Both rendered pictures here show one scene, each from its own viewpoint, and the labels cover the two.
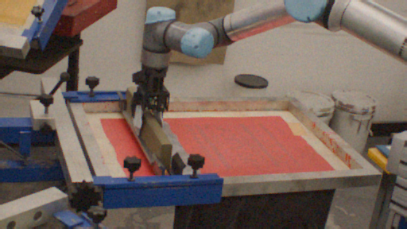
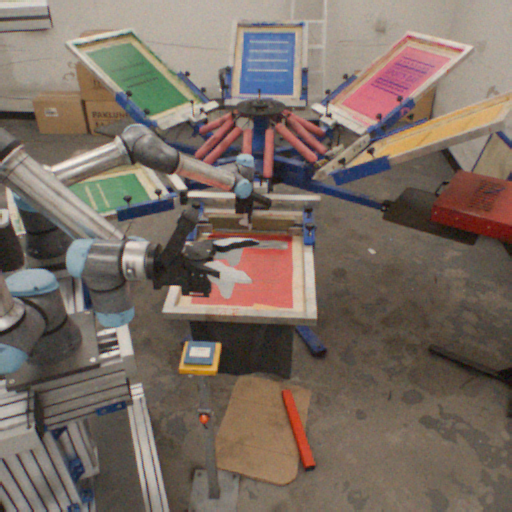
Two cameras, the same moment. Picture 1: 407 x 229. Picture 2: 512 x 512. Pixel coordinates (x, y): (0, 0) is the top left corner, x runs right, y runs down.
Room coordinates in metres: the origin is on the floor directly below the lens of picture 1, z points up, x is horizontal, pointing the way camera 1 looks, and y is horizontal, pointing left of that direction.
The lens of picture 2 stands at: (2.55, -1.54, 2.17)
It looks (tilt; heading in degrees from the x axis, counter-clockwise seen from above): 36 degrees down; 115
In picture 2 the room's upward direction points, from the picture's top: straight up
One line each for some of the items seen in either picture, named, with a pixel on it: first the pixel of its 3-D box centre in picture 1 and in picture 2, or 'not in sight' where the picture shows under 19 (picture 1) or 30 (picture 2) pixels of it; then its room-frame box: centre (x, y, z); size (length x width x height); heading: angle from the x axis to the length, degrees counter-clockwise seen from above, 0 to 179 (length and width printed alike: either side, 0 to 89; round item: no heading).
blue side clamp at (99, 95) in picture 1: (115, 103); (308, 230); (2.00, 0.27, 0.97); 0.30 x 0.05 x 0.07; 111
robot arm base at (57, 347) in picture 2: not in sight; (47, 331); (1.70, -0.98, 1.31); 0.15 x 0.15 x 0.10
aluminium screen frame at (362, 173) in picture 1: (215, 140); (247, 257); (1.83, -0.05, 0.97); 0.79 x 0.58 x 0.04; 111
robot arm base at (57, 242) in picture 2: not in sight; (46, 234); (1.35, -0.64, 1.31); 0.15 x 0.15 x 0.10
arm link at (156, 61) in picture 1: (156, 57); not in sight; (1.74, 0.13, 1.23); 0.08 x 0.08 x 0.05
